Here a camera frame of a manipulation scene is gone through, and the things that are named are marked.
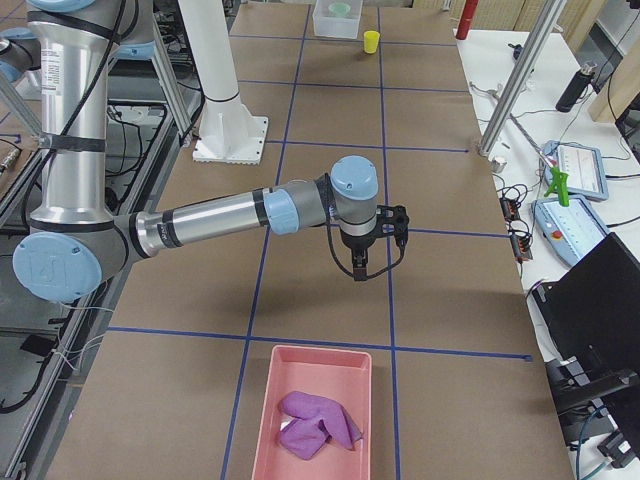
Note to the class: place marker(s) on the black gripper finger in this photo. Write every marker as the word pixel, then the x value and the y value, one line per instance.
pixel 359 264

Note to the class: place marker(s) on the aluminium frame post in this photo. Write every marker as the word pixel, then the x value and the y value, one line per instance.
pixel 532 48

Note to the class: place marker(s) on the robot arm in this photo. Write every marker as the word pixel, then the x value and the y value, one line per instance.
pixel 20 53
pixel 75 243

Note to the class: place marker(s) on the translucent plastic storage box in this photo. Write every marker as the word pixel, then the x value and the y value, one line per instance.
pixel 325 25

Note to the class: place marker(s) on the teach pendant tablet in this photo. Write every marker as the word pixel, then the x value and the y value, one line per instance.
pixel 572 231
pixel 584 167

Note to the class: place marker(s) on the purple cloth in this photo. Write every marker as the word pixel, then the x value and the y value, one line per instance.
pixel 315 420

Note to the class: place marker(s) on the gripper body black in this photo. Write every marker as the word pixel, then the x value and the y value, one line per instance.
pixel 358 245

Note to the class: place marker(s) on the teach pendant tablet near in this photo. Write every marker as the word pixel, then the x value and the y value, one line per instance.
pixel 572 231

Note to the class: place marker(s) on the black laptop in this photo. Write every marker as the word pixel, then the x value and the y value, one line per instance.
pixel 592 312

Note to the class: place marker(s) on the teach pendant tablet far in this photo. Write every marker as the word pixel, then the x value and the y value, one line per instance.
pixel 584 167

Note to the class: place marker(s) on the red cylinder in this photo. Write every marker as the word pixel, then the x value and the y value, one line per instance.
pixel 466 18

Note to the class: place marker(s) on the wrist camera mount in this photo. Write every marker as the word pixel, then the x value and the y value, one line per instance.
pixel 393 221

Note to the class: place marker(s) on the green ceramic bowl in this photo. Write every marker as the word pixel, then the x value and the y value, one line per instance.
pixel 339 9

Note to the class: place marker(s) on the small metal cylinder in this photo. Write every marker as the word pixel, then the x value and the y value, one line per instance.
pixel 498 164

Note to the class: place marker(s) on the pink plastic tray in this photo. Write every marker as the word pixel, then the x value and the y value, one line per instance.
pixel 341 375

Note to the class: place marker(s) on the reacher grabber tool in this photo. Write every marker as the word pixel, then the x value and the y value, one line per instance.
pixel 544 160

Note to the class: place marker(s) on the yellow plastic cup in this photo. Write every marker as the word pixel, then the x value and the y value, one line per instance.
pixel 371 40

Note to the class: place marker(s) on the white pillar mount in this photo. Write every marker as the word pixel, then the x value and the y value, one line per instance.
pixel 228 132

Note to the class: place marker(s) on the black water bottle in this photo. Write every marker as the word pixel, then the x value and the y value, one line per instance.
pixel 576 87

